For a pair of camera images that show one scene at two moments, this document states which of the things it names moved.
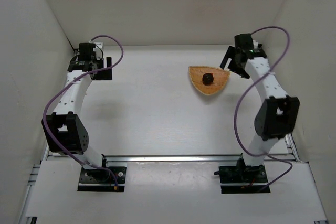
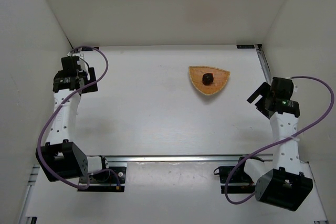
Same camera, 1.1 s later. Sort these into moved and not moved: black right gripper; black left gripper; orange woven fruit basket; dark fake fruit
Moved: black right gripper; black left gripper
Not moved: orange woven fruit basket; dark fake fruit
